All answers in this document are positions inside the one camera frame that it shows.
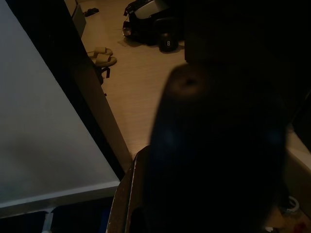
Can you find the blue plastic dustpan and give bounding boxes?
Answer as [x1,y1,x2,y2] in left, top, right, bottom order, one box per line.
[149,63,289,233]

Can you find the black kettlebell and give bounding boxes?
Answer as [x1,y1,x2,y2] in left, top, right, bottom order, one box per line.
[157,31,180,53]

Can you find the beige slipper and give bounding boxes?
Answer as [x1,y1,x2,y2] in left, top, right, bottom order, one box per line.
[86,47,114,59]
[91,53,118,67]

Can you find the black and grey bag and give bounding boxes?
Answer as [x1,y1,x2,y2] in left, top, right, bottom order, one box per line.
[122,0,182,46]

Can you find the black door frame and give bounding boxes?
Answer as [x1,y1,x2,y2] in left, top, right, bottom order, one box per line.
[9,0,127,175]

